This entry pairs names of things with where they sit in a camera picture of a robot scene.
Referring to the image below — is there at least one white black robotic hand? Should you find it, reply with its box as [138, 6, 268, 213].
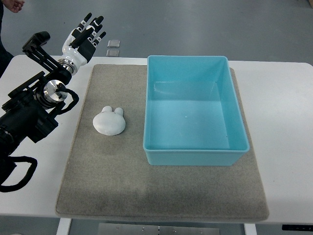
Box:
[61, 13, 107, 68]

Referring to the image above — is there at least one white bunny toy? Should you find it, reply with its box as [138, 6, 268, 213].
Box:
[92, 106, 126, 136]

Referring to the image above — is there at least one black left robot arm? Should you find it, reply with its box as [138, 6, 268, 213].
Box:
[0, 13, 106, 157]

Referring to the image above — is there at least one blue plastic box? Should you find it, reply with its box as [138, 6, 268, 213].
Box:
[143, 55, 250, 166]

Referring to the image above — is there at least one person's hand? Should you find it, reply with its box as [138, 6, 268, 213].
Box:
[1, 0, 25, 13]

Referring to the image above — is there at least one upper floor plate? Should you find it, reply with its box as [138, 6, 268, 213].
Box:
[107, 40, 120, 48]

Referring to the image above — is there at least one floor plate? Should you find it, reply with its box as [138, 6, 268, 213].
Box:
[106, 49, 120, 57]
[107, 40, 120, 48]

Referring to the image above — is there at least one lower floor plate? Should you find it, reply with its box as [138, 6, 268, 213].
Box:
[106, 49, 120, 57]

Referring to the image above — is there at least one person's dark clothing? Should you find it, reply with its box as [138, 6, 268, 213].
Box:
[0, 0, 14, 76]

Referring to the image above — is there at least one grey felt mat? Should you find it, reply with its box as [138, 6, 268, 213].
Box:
[55, 65, 269, 223]

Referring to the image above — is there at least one white left table leg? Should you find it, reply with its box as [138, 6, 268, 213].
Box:
[56, 218, 72, 235]

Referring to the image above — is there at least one white table leg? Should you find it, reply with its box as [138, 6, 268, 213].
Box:
[56, 218, 72, 235]
[244, 223, 257, 235]

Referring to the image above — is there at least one white right table leg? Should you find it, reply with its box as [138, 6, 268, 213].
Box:
[244, 223, 257, 235]

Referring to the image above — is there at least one black table control panel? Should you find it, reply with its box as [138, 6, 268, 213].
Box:
[282, 224, 313, 232]

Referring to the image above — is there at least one black braided cable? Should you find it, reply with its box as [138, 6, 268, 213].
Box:
[0, 84, 80, 193]

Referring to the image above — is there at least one metal table base plate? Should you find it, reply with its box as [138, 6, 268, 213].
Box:
[97, 223, 221, 235]

